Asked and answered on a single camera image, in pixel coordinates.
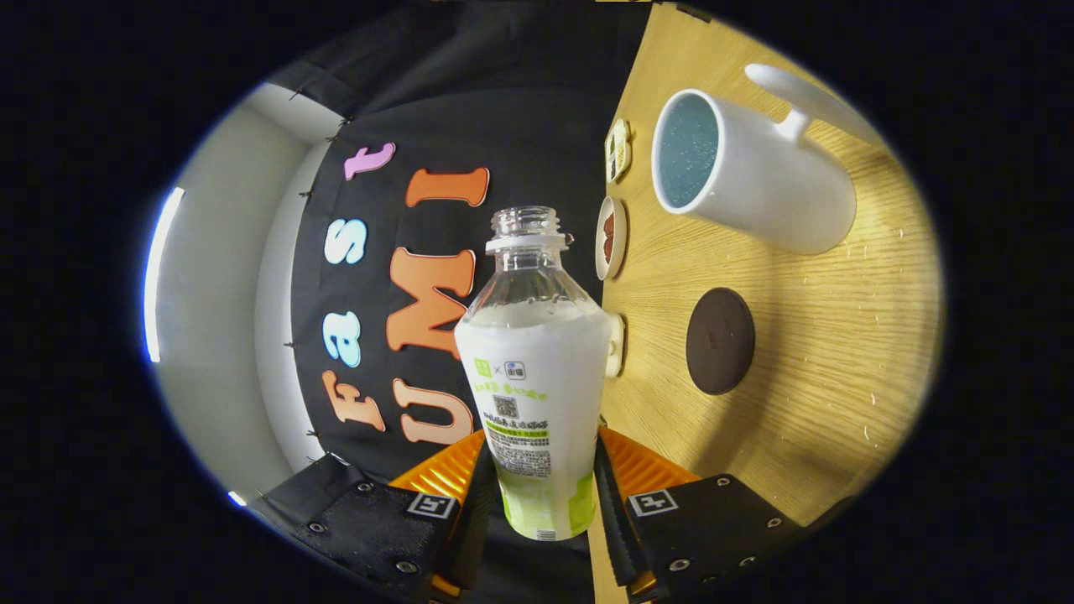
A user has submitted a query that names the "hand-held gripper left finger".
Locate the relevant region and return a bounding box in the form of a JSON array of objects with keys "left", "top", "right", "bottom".
[{"left": 252, "top": 430, "right": 500, "bottom": 601}]

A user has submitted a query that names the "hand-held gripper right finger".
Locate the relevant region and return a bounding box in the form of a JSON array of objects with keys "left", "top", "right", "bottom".
[{"left": 594, "top": 426, "right": 811, "bottom": 601}]

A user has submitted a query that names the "clear juice bottle white label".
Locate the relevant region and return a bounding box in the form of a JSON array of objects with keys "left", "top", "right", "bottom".
[{"left": 454, "top": 206, "right": 615, "bottom": 542}]

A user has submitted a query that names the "dark brown round coaster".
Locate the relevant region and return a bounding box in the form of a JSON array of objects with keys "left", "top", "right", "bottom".
[{"left": 686, "top": 288, "right": 756, "bottom": 396}]

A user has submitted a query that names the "white cup with handle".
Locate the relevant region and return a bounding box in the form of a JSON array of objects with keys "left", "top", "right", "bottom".
[{"left": 651, "top": 63, "right": 882, "bottom": 257}]

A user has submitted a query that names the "white toaster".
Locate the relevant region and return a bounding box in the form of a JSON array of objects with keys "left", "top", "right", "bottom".
[{"left": 606, "top": 313, "right": 627, "bottom": 378}]

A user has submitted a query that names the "white round plate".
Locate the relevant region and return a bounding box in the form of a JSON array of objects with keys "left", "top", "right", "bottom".
[{"left": 595, "top": 196, "right": 628, "bottom": 281}]

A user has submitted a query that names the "wooden table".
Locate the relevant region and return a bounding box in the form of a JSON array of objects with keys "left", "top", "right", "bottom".
[{"left": 587, "top": 0, "right": 946, "bottom": 604}]

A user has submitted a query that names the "white divided snack tray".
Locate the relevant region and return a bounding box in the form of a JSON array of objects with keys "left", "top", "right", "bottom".
[{"left": 605, "top": 117, "right": 633, "bottom": 184}]

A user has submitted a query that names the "large ceiling light panel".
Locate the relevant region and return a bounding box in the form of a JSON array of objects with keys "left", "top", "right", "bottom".
[{"left": 144, "top": 186, "right": 185, "bottom": 363}]

